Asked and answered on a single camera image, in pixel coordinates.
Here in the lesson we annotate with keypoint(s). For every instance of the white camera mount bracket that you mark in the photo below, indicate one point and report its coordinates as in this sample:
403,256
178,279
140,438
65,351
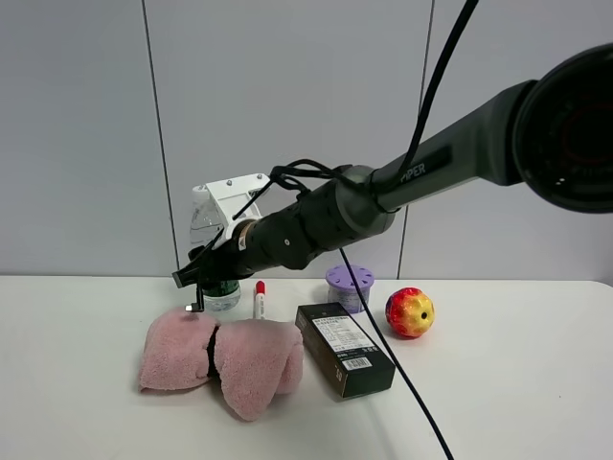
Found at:
232,198

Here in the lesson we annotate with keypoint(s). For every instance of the pink fluffy towel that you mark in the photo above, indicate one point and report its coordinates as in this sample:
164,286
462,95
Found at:
254,360

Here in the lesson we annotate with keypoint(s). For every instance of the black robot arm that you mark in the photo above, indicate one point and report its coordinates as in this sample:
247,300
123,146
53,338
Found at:
552,134

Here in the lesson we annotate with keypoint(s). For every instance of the red yellow toy ball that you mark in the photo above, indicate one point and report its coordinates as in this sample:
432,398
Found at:
410,312

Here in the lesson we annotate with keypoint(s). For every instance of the black rectangular carton box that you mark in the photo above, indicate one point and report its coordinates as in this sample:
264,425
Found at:
347,357

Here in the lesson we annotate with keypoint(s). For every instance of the clear water bottle green label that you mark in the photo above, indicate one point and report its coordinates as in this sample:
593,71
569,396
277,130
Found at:
205,225

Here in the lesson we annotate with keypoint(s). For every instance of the purple lidded air freshener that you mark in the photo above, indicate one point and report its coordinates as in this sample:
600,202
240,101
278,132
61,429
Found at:
347,286

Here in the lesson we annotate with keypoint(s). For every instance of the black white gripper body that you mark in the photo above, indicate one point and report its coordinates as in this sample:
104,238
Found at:
210,266

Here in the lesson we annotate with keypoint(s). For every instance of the red capped white marker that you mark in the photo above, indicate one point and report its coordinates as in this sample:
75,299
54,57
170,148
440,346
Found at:
259,300

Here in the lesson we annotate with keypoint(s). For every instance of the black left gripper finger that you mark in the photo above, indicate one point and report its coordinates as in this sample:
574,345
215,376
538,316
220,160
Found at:
188,275

